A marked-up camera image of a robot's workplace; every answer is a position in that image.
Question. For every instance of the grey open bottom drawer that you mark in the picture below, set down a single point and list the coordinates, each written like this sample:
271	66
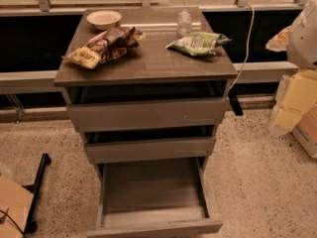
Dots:
154	199

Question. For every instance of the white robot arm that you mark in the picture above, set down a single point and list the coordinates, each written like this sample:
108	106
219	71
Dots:
299	40

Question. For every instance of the grey top drawer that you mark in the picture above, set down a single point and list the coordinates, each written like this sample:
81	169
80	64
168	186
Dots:
147	114

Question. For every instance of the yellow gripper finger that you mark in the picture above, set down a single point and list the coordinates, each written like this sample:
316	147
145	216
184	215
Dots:
279	42

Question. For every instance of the white paper bowl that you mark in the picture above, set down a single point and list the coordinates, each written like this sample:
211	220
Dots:
104	20

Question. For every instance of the grey drawer cabinet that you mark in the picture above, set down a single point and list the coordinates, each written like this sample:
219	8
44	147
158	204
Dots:
150	72

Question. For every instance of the clear plastic water bottle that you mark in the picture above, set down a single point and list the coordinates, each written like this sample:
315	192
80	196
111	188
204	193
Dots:
184	23

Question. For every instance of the cardboard sheet left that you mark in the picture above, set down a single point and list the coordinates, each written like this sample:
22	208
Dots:
15	201

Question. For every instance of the brown yellow chip bag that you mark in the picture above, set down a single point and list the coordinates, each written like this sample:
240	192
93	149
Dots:
109	45

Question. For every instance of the black metal stand leg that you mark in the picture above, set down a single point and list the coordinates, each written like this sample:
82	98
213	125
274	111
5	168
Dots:
34	189

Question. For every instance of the green jalapeno chip bag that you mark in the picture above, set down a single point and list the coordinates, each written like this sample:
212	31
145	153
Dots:
199	44

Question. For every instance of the grey middle drawer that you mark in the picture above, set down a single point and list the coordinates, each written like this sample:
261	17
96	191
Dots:
173	148

